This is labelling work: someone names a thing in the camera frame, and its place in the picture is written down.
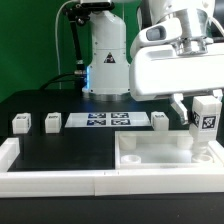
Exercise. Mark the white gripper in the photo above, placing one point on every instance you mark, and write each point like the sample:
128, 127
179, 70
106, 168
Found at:
157, 72

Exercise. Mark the white square tabletop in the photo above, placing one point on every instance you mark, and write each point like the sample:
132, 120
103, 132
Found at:
163, 150

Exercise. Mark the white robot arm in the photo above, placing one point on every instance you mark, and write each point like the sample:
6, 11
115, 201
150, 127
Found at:
108, 73

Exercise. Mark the white marker tag sheet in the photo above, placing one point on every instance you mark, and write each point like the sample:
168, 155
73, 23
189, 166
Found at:
107, 119

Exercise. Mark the white U-shaped obstacle fence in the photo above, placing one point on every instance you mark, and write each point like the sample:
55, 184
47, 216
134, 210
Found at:
99, 183

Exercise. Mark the black camera on mount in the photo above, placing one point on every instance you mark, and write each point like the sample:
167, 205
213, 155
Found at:
96, 4

